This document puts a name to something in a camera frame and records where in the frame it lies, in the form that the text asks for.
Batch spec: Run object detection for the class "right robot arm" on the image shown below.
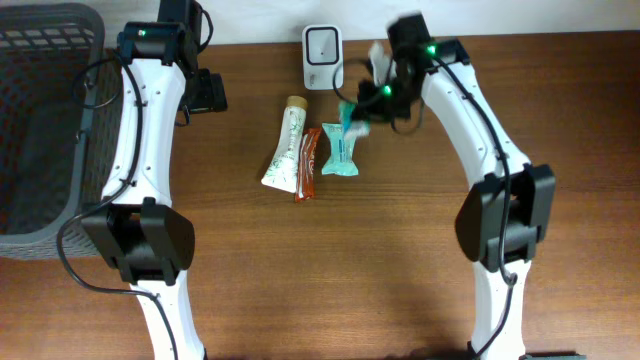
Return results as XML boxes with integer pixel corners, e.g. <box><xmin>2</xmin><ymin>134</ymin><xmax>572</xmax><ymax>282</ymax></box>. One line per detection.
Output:
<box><xmin>349</xmin><ymin>13</ymin><xmax>556</xmax><ymax>360</ymax></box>

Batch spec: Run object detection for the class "grey plastic mesh basket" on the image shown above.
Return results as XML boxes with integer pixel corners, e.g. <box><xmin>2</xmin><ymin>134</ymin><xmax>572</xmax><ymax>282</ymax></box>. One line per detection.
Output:
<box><xmin>1</xmin><ymin>3</ymin><xmax>122</xmax><ymax>260</ymax></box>

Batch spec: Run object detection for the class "white floral cosmetic tube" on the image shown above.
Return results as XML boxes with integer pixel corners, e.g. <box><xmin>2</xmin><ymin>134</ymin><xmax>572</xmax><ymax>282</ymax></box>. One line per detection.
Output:
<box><xmin>261</xmin><ymin>96</ymin><xmax>308</xmax><ymax>193</ymax></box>

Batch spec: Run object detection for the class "small teal tissue pack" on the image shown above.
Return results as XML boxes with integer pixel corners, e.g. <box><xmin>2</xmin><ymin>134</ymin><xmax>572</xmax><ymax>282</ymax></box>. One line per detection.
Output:
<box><xmin>338</xmin><ymin>101</ymin><xmax>371</xmax><ymax>140</ymax></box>

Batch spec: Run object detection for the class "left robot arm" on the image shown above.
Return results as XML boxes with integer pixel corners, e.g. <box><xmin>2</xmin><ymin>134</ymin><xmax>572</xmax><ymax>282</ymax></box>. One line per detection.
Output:
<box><xmin>74</xmin><ymin>1</ymin><xmax>228</xmax><ymax>359</ymax></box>

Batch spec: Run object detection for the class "orange snack bar wrapper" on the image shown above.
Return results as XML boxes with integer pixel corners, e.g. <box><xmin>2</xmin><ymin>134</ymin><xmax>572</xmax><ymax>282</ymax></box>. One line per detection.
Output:
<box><xmin>294</xmin><ymin>128</ymin><xmax>322</xmax><ymax>203</ymax></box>

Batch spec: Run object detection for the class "green wet wipes pack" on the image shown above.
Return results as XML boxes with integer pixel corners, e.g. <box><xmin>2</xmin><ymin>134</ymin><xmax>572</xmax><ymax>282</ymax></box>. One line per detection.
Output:
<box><xmin>321</xmin><ymin>123</ymin><xmax>359</xmax><ymax>177</ymax></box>

